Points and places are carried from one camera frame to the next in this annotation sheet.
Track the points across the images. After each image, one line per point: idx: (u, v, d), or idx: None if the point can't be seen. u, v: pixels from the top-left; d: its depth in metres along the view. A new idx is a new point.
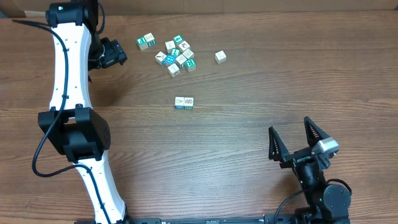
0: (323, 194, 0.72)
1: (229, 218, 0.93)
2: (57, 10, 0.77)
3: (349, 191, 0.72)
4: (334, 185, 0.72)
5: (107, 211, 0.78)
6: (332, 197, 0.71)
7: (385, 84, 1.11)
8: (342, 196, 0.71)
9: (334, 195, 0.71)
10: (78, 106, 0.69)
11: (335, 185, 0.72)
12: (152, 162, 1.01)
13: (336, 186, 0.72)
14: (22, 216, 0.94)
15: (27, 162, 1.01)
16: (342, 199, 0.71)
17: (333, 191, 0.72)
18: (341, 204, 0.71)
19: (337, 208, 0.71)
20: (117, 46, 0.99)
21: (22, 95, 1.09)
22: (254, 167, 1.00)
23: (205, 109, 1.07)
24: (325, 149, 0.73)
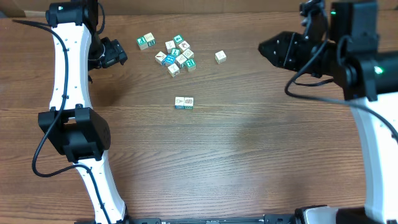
0: (354, 9, 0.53)
1: (229, 218, 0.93)
2: (57, 10, 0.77)
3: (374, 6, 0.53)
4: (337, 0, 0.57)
5: (107, 211, 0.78)
6: (355, 14, 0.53)
7: None
8: (370, 32, 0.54)
9: (360, 18, 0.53)
10: (78, 106, 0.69)
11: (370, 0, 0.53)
12: (152, 162, 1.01)
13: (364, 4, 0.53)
14: (22, 216, 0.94)
15: (27, 162, 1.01)
16: (367, 30, 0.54)
17: (365, 9, 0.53)
18: (365, 41, 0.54)
19: (362, 44, 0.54)
20: (117, 46, 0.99)
21: (22, 96, 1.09)
22: (254, 167, 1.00)
23: (205, 109, 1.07)
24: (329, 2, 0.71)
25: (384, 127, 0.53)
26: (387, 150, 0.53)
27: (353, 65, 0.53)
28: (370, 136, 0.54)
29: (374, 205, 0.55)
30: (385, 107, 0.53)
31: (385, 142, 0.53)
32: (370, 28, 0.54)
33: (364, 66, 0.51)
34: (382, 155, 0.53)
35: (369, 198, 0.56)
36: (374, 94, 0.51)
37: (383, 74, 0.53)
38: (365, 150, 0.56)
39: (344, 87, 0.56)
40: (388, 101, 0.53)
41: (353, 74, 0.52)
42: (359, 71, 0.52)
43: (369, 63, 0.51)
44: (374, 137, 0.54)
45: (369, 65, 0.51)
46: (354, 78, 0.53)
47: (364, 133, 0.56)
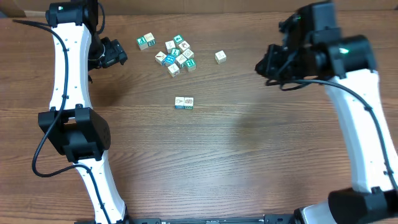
0: (313, 10, 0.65)
1: (229, 218, 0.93)
2: (57, 10, 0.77)
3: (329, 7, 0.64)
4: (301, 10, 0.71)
5: (107, 211, 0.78)
6: (315, 13, 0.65)
7: (386, 84, 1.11)
8: (331, 27, 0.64)
9: (320, 16, 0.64)
10: (78, 106, 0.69)
11: (327, 2, 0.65)
12: (152, 162, 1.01)
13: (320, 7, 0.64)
14: (22, 216, 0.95)
15: (27, 162, 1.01)
16: (329, 25, 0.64)
17: (323, 9, 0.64)
18: (329, 33, 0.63)
19: (326, 35, 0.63)
20: (117, 46, 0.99)
21: (22, 96, 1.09)
22: (254, 167, 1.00)
23: (205, 109, 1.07)
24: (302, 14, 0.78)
25: (356, 101, 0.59)
26: (360, 121, 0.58)
27: (321, 50, 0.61)
28: (346, 112, 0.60)
29: (358, 177, 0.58)
30: (355, 82, 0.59)
31: (358, 114, 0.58)
32: (331, 23, 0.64)
33: (330, 48, 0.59)
34: (357, 127, 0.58)
35: (354, 172, 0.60)
36: (342, 71, 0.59)
37: (350, 53, 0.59)
38: (344, 126, 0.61)
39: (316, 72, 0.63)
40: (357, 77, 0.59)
41: (323, 57, 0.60)
42: (327, 53, 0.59)
43: (334, 46, 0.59)
44: (349, 112, 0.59)
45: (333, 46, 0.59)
46: (324, 60, 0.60)
47: (341, 111, 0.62)
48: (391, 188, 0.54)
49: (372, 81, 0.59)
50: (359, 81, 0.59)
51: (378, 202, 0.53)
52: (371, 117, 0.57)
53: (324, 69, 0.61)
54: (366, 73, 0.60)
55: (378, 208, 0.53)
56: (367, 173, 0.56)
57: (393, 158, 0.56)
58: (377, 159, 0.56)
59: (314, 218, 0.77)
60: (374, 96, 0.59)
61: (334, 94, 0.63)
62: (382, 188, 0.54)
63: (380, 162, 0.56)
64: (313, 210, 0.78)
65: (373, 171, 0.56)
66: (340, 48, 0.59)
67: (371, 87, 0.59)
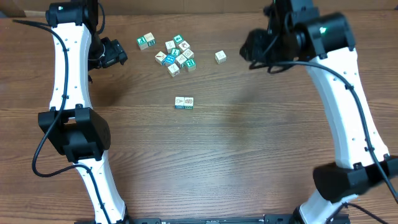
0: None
1: (229, 218, 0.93)
2: (56, 10, 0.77)
3: None
4: None
5: (107, 211, 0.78)
6: None
7: (386, 84, 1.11)
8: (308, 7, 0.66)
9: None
10: (78, 106, 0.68)
11: None
12: (152, 162, 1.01)
13: None
14: (22, 216, 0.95)
15: (27, 162, 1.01)
16: (306, 5, 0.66)
17: None
18: (306, 12, 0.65)
19: (303, 15, 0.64)
20: (117, 46, 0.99)
21: (22, 96, 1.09)
22: (254, 167, 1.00)
23: (205, 109, 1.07)
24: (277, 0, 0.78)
25: (337, 80, 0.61)
26: (341, 99, 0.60)
27: (300, 30, 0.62)
28: (328, 91, 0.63)
29: (341, 153, 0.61)
30: (335, 61, 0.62)
31: (340, 93, 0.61)
32: (306, 4, 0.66)
33: (308, 27, 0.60)
34: (338, 104, 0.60)
35: (337, 149, 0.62)
36: (322, 51, 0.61)
37: (328, 32, 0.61)
38: (327, 105, 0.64)
39: (298, 52, 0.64)
40: (337, 56, 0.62)
41: (302, 37, 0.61)
42: (306, 32, 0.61)
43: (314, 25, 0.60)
44: (331, 91, 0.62)
45: (312, 25, 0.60)
46: (303, 40, 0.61)
47: (324, 92, 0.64)
48: (372, 162, 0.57)
49: (352, 60, 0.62)
50: (339, 58, 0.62)
51: (359, 177, 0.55)
52: (352, 96, 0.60)
53: (305, 48, 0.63)
54: (346, 51, 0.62)
55: (360, 183, 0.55)
56: (349, 150, 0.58)
57: (373, 133, 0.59)
58: (359, 135, 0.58)
59: (310, 213, 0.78)
60: (354, 73, 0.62)
61: (316, 75, 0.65)
62: (363, 164, 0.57)
63: (362, 140, 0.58)
64: (307, 205, 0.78)
65: (356, 147, 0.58)
66: (319, 27, 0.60)
67: (351, 65, 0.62)
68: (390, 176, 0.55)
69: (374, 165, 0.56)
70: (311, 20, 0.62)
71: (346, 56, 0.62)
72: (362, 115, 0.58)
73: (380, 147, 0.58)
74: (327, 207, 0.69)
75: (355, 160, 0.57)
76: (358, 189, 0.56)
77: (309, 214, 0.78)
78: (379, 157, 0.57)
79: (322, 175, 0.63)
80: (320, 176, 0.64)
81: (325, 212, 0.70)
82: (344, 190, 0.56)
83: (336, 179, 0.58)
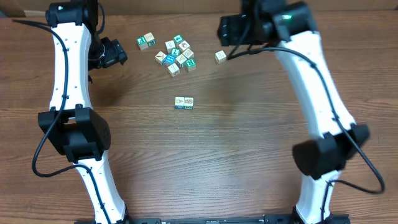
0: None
1: (229, 218, 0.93)
2: (56, 10, 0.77)
3: None
4: None
5: (107, 211, 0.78)
6: None
7: (386, 84, 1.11)
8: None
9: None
10: (78, 106, 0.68)
11: None
12: (152, 162, 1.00)
13: None
14: (22, 216, 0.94)
15: (27, 162, 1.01)
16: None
17: None
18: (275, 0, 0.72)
19: (272, 2, 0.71)
20: (117, 46, 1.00)
21: (22, 96, 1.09)
22: (254, 167, 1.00)
23: (205, 109, 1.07)
24: None
25: (302, 60, 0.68)
26: (308, 78, 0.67)
27: (267, 20, 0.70)
28: (297, 73, 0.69)
29: (313, 128, 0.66)
30: (300, 43, 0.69)
31: (306, 72, 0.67)
32: None
33: (274, 18, 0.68)
34: (306, 83, 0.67)
35: (311, 126, 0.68)
36: (287, 37, 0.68)
37: (292, 19, 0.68)
38: (297, 84, 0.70)
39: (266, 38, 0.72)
40: (302, 39, 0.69)
41: (269, 26, 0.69)
42: (273, 22, 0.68)
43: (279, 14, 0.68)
44: (298, 71, 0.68)
45: (277, 15, 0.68)
46: (270, 29, 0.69)
47: (293, 73, 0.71)
48: (339, 131, 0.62)
49: (314, 42, 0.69)
50: (303, 42, 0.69)
51: (330, 144, 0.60)
52: (316, 73, 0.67)
53: (273, 35, 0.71)
54: (308, 33, 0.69)
55: (331, 149, 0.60)
56: (318, 122, 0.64)
57: (338, 106, 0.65)
58: (324, 108, 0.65)
59: (305, 206, 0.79)
60: (318, 53, 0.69)
61: (285, 60, 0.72)
62: (331, 132, 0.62)
63: (328, 111, 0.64)
64: (301, 199, 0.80)
65: (323, 119, 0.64)
66: (283, 15, 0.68)
67: (314, 46, 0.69)
68: (357, 140, 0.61)
69: (341, 132, 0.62)
70: (278, 8, 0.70)
71: (310, 40, 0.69)
72: (325, 88, 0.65)
73: (344, 116, 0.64)
74: (316, 191, 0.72)
75: (323, 130, 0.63)
76: (331, 157, 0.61)
77: (304, 209, 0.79)
78: (345, 125, 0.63)
79: (298, 155, 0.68)
80: (298, 157, 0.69)
81: (317, 197, 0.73)
82: (320, 159, 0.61)
83: (311, 152, 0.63)
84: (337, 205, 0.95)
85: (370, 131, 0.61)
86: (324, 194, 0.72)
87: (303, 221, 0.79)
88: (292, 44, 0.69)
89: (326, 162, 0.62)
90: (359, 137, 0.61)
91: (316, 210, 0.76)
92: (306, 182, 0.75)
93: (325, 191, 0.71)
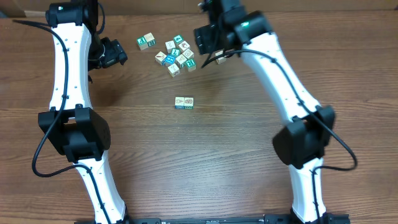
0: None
1: (229, 218, 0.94)
2: (56, 10, 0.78)
3: None
4: None
5: (107, 211, 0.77)
6: None
7: (385, 84, 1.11)
8: (236, 6, 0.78)
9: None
10: (78, 106, 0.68)
11: None
12: (152, 162, 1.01)
13: None
14: (22, 216, 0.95)
15: (27, 162, 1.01)
16: (234, 5, 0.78)
17: None
18: (235, 10, 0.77)
19: (232, 14, 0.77)
20: (117, 46, 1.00)
21: (22, 96, 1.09)
22: (254, 167, 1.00)
23: (205, 110, 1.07)
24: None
25: (263, 58, 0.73)
26: (272, 73, 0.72)
27: (229, 30, 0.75)
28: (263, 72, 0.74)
29: (283, 116, 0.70)
30: (260, 44, 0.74)
31: (269, 68, 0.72)
32: (235, 3, 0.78)
33: (236, 27, 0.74)
34: (270, 79, 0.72)
35: (282, 117, 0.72)
36: (247, 40, 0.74)
37: (250, 26, 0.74)
38: (265, 83, 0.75)
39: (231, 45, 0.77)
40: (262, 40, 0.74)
41: (232, 35, 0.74)
42: (235, 31, 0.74)
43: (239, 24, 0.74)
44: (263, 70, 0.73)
45: (238, 25, 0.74)
46: (233, 37, 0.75)
47: (260, 72, 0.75)
48: (306, 114, 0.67)
49: (271, 41, 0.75)
50: (262, 43, 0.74)
51: (298, 124, 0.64)
52: (277, 67, 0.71)
53: (236, 42, 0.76)
54: (265, 35, 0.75)
55: (300, 129, 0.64)
56: (286, 109, 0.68)
57: (301, 92, 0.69)
58: (290, 95, 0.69)
59: (299, 205, 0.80)
60: (277, 50, 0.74)
61: (250, 61, 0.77)
62: (298, 116, 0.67)
63: (293, 98, 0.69)
64: (295, 198, 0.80)
65: (290, 105, 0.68)
66: (242, 23, 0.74)
67: (272, 45, 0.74)
68: (323, 120, 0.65)
69: (308, 114, 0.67)
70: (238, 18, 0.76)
71: (268, 40, 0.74)
72: (286, 78, 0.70)
73: (309, 101, 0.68)
74: (303, 183, 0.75)
75: (291, 114, 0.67)
76: (302, 137, 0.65)
77: (299, 206, 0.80)
78: (311, 108, 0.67)
79: (276, 144, 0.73)
80: (277, 147, 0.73)
81: (306, 190, 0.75)
82: (292, 141, 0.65)
83: (285, 137, 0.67)
84: (337, 204, 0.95)
85: (334, 110, 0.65)
86: (311, 185, 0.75)
87: (301, 220, 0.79)
88: (254, 45, 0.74)
89: (298, 144, 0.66)
90: (324, 117, 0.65)
91: (311, 205, 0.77)
92: (293, 179, 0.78)
93: (311, 180, 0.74)
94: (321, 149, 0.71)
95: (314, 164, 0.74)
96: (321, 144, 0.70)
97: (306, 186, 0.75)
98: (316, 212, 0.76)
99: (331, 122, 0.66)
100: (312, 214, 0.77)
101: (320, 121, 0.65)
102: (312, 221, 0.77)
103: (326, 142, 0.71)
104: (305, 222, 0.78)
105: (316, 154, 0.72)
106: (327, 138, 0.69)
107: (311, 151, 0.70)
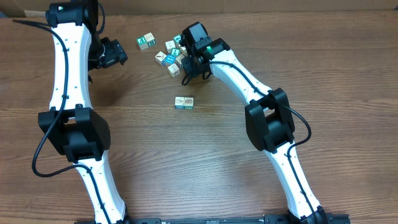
0: (189, 30, 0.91)
1: (229, 218, 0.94)
2: (56, 10, 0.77)
3: (197, 23, 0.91)
4: (185, 30, 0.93)
5: (107, 211, 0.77)
6: (191, 32, 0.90)
7: (385, 84, 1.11)
8: (204, 37, 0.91)
9: (195, 32, 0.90)
10: (78, 106, 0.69)
11: (196, 23, 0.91)
12: (153, 162, 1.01)
13: (194, 28, 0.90)
14: (22, 216, 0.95)
15: (27, 162, 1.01)
16: (202, 36, 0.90)
17: (194, 28, 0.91)
18: (203, 40, 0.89)
19: (201, 42, 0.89)
20: (117, 46, 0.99)
21: (22, 96, 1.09)
22: (254, 167, 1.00)
23: (205, 110, 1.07)
24: (193, 30, 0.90)
25: (224, 65, 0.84)
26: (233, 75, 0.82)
27: (199, 55, 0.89)
28: (227, 77, 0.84)
29: None
30: (222, 58, 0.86)
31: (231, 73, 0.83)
32: (203, 35, 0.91)
33: (203, 53, 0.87)
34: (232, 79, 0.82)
35: None
36: (211, 56, 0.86)
37: (214, 48, 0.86)
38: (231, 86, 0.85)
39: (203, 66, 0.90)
40: (222, 57, 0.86)
41: (201, 58, 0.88)
42: (203, 56, 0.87)
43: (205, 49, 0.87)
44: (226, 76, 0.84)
45: (204, 50, 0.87)
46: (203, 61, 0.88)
47: (227, 79, 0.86)
48: (261, 97, 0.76)
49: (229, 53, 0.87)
50: (223, 56, 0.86)
51: (255, 106, 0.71)
52: (235, 69, 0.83)
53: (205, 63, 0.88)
54: (223, 51, 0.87)
55: (257, 109, 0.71)
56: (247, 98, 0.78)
57: (256, 83, 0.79)
58: (247, 86, 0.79)
59: (291, 200, 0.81)
60: (234, 60, 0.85)
61: (217, 71, 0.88)
62: (255, 99, 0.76)
63: (250, 89, 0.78)
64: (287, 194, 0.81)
65: (247, 94, 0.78)
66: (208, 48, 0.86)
67: (230, 56, 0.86)
68: (277, 101, 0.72)
69: (264, 98, 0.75)
70: (205, 45, 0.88)
71: (227, 55, 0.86)
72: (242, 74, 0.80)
73: (262, 87, 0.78)
74: (285, 172, 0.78)
75: (249, 99, 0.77)
76: (261, 117, 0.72)
77: (291, 201, 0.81)
78: (265, 92, 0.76)
79: (250, 135, 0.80)
80: (251, 137, 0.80)
81: (290, 180, 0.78)
82: (254, 122, 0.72)
83: (250, 124, 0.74)
84: (337, 204, 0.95)
85: (284, 91, 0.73)
86: (293, 173, 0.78)
87: (296, 216, 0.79)
88: (216, 58, 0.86)
89: (260, 126, 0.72)
90: (277, 98, 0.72)
91: (301, 197, 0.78)
92: (279, 176, 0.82)
93: (290, 165, 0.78)
94: (287, 132, 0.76)
95: (287, 148, 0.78)
96: (286, 126, 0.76)
97: (289, 175, 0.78)
98: (309, 205, 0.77)
99: (285, 101, 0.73)
100: (307, 209, 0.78)
101: (274, 101, 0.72)
102: (307, 214, 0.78)
103: (290, 124, 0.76)
104: (300, 217, 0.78)
105: (286, 137, 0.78)
106: (290, 119, 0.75)
107: (278, 134, 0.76)
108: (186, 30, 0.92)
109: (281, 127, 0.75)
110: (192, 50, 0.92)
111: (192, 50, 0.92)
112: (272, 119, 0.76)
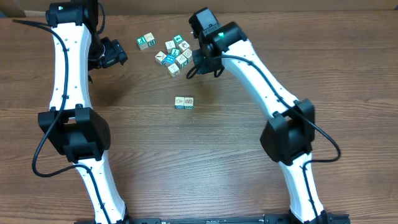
0: (197, 16, 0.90)
1: (229, 218, 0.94)
2: (56, 10, 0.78)
3: (206, 10, 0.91)
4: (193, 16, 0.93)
5: (107, 211, 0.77)
6: (198, 18, 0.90)
7: (385, 84, 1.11)
8: (214, 23, 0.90)
9: (203, 18, 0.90)
10: (78, 106, 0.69)
11: (204, 9, 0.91)
12: (153, 162, 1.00)
13: (203, 14, 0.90)
14: (22, 217, 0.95)
15: (27, 162, 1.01)
16: (211, 23, 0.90)
17: (203, 14, 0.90)
18: (212, 27, 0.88)
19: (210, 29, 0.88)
20: (117, 46, 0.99)
21: (22, 96, 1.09)
22: (254, 167, 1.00)
23: (205, 110, 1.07)
24: (201, 16, 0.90)
25: (241, 61, 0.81)
26: (252, 77, 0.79)
27: (208, 42, 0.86)
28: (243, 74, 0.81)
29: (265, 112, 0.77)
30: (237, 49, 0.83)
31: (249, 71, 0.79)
32: (213, 22, 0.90)
33: (213, 39, 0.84)
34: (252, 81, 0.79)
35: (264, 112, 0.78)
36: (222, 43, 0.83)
37: (225, 36, 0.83)
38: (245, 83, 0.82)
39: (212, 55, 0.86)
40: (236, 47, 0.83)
41: (211, 46, 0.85)
42: (212, 42, 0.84)
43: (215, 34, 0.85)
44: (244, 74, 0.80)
45: (214, 37, 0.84)
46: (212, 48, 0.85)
47: (240, 77, 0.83)
48: (285, 109, 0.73)
49: (246, 46, 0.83)
50: (240, 50, 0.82)
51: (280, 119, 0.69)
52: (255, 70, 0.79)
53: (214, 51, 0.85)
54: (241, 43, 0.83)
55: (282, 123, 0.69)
56: (268, 105, 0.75)
57: (280, 89, 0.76)
58: (268, 93, 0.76)
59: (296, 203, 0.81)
60: (252, 53, 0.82)
61: (231, 66, 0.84)
62: (279, 111, 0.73)
63: (272, 96, 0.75)
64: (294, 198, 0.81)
65: (270, 102, 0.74)
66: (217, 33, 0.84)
67: (248, 50, 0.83)
68: (303, 114, 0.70)
69: (288, 109, 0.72)
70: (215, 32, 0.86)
71: (243, 45, 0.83)
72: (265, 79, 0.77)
73: (286, 96, 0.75)
74: (295, 180, 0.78)
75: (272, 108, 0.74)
76: (286, 131, 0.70)
77: (296, 206, 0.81)
78: (290, 102, 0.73)
79: (265, 142, 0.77)
80: (265, 144, 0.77)
81: (300, 187, 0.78)
82: (277, 135, 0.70)
83: (270, 134, 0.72)
84: (337, 204, 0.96)
85: (311, 103, 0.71)
86: (305, 182, 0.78)
87: (299, 219, 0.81)
88: (231, 51, 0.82)
89: (283, 138, 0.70)
90: (305, 111, 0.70)
91: (307, 203, 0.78)
92: (286, 178, 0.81)
93: (303, 176, 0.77)
94: (306, 144, 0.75)
95: (304, 160, 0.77)
96: (306, 138, 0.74)
97: (298, 182, 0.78)
98: (314, 211, 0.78)
99: (311, 115, 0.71)
100: (311, 214, 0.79)
101: (301, 114, 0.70)
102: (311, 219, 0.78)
103: (310, 137, 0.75)
104: (303, 221, 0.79)
105: (304, 149, 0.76)
106: (311, 132, 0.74)
107: (297, 146, 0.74)
108: (194, 17, 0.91)
109: (301, 140, 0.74)
110: (201, 39, 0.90)
111: (201, 38, 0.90)
112: (293, 129, 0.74)
